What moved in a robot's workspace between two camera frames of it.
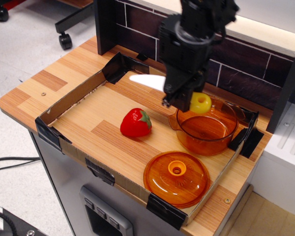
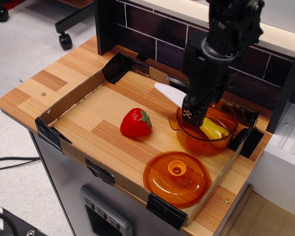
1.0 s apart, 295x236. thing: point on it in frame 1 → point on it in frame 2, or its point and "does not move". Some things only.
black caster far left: (2, 14) does not move
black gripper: (184, 56) → (206, 74)
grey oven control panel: (103, 218) does not move
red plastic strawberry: (136, 122) does not move
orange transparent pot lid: (179, 179) does not move
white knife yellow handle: (200, 102) → (207, 129)
